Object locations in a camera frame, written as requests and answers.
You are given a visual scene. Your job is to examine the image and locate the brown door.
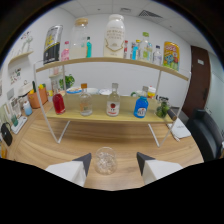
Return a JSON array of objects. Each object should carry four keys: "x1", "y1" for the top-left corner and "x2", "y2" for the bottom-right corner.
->
[{"x1": 182, "y1": 45, "x2": 212, "y2": 118}]

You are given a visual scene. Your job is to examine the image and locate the orange storage basket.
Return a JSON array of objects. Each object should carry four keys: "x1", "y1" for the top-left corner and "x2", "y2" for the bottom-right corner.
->
[{"x1": 27, "y1": 87, "x2": 49, "y2": 109}]

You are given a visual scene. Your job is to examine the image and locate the white lidded pot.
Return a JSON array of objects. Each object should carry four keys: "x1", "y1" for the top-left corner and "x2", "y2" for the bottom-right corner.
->
[{"x1": 18, "y1": 79, "x2": 34, "y2": 98}]

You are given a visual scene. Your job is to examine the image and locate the yellow orange packet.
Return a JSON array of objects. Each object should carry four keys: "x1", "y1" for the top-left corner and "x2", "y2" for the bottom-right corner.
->
[{"x1": 0, "y1": 146, "x2": 8, "y2": 159}]

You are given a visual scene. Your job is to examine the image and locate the red liquid glass bottle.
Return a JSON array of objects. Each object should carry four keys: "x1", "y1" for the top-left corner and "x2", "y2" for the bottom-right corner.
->
[{"x1": 52, "y1": 88, "x2": 67, "y2": 115}]

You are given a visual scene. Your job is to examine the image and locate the clear bottle red label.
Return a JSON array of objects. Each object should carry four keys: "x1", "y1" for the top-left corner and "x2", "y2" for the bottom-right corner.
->
[{"x1": 106, "y1": 82, "x2": 121, "y2": 117}]

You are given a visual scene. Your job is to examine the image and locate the small light blue bottle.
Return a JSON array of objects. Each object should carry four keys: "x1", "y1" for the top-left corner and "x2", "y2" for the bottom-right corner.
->
[{"x1": 131, "y1": 39, "x2": 141, "y2": 61}]

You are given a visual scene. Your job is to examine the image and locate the clear water bottle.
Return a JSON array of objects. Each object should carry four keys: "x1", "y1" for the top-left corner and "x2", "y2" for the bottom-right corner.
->
[{"x1": 152, "y1": 45, "x2": 163, "y2": 66}]

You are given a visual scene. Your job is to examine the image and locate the black office chair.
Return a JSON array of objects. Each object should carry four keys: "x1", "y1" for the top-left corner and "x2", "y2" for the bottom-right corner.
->
[{"x1": 186, "y1": 109, "x2": 224, "y2": 163}]

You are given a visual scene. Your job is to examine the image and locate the red wall poster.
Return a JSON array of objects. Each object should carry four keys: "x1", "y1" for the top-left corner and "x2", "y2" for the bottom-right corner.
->
[{"x1": 123, "y1": 39, "x2": 129, "y2": 59}]

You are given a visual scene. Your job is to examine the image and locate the white cup green contents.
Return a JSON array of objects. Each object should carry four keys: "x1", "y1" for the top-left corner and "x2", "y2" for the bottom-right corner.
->
[{"x1": 131, "y1": 90, "x2": 144, "y2": 98}]

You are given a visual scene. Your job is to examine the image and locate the ceiling air vent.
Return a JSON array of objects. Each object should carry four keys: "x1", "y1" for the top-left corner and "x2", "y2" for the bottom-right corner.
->
[{"x1": 138, "y1": 9, "x2": 164, "y2": 19}]

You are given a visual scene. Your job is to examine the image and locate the glass jar of limes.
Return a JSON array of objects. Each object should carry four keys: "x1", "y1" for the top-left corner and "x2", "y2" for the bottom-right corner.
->
[{"x1": 155, "y1": 96, "x2": 171, "y2": 119}]

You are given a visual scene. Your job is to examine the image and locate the yellow red tub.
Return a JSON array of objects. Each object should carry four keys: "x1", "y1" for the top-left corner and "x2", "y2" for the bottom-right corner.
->
[{"x1": 147, "y1": 85, "x2": 157, "y2": 100}]

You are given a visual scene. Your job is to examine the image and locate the white picture frame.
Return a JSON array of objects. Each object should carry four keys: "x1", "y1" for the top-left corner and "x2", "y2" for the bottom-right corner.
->
[{"x1": 9, "y1": 96, "x2": 23, "y2": 116}]

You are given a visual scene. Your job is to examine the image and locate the black handbag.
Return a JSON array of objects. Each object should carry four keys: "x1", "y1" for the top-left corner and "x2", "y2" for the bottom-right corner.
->
[{"x1": 0, "y1": 122, "x2": 14, "y2": 147}]

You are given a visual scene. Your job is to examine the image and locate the blue liquid bottle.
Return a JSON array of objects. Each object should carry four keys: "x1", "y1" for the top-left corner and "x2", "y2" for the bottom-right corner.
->
[{"x1": 133, "y1": 85, "x2": 150, "y2": 119}]

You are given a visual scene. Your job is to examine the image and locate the two-tier wooden shelf rack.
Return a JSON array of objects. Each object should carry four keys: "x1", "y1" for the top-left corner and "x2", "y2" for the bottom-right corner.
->
[{"x1": 33, "y1": 56, "x2": 193, "y2": 148}]

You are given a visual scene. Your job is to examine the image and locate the teal liquid bottle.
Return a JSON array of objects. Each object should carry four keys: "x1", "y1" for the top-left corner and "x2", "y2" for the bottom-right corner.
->
[{"x1": 86, "y1": 36, "x2": 93, "y2": 58}]

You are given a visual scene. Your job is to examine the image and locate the green cap clear bottle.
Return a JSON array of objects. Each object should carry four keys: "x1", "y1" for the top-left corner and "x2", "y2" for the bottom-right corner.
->
[{"x1": 139, "y1": 31, "x2": 154, "y2": 63}]

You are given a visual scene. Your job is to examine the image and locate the pink liquid bottle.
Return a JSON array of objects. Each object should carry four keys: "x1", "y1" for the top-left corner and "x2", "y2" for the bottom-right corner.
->
[{"x1": 61, "y1": 40, "x2": 71, "y2": 62}]

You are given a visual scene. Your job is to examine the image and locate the white decorative figurine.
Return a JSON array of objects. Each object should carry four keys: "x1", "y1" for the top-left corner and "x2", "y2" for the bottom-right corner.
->
[{"x1": 19, "y1": 31, "x2": 34, "y2": 54}]

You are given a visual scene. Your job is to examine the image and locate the orange cap clear bottle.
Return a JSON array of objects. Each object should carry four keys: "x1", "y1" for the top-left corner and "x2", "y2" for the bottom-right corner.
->
[{"x1": 79, "y1": 83, "x2": 94, "y2": 117}]

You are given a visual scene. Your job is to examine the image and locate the wall photo collage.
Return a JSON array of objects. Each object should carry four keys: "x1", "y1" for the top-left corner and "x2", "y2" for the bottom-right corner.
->
[{"x1": 9, "y1": 68, "x2": 23, "y2": 84}]

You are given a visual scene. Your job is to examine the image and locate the black yellow snack bag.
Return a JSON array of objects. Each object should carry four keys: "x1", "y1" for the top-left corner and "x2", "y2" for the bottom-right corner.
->
[{"x1": 42, "y1": 24, "x2": 64, "y2": 65}]

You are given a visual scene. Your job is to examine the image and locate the clear glass with ice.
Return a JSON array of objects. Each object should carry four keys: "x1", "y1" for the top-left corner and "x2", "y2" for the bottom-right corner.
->
[{"x1": 94, "y1": 146, "x2": 118, "y2": 176}]

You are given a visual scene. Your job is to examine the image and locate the green picture frame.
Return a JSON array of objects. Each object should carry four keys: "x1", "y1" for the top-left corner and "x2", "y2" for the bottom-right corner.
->
[{"x1": 0, "y1": 103, "x2": 12, "y2": 124}]

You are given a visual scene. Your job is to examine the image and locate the white tray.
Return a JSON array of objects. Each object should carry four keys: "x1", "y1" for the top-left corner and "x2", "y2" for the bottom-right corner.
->
[{"x1": 10, "y1": 115, "x2": 28, "y2": 135}]

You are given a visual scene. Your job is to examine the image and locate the wooden wall shelf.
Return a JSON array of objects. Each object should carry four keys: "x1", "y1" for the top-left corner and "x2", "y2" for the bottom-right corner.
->
[{"x1": 8, "y1": 50, "x2": 34, "y2": 66}]

